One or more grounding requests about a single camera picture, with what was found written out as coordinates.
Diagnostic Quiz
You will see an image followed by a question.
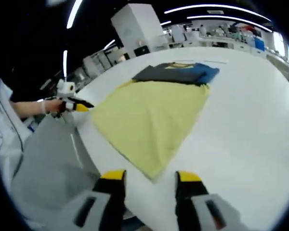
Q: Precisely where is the yellow and grey garment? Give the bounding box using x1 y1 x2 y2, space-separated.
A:
91 62 210 180

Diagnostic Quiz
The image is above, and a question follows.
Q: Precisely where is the white square pillar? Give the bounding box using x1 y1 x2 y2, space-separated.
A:
110 3 169 57

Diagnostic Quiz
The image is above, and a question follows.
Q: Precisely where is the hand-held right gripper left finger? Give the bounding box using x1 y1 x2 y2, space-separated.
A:
71 169 128 231

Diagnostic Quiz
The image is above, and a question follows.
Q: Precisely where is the person's left hand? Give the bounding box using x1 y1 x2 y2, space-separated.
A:
41 99 63 114

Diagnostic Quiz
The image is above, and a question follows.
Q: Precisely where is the black box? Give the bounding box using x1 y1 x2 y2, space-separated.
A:
133 45 150 57

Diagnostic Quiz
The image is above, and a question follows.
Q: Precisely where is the white lab counter row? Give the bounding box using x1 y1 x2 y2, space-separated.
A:
168 24 268 57

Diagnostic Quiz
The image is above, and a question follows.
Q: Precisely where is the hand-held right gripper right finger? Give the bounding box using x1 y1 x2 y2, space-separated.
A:
174 170 245 231

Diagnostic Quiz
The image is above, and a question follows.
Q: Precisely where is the ceiling light strip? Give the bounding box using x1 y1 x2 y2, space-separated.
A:
186 15 273 32
163 4 272 21

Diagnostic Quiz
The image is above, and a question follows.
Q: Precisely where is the person's white printed shirt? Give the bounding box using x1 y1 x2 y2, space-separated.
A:
0 95 24 174

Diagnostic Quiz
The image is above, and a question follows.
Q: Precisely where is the blue bin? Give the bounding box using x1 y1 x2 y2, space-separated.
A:
254 37 265 51

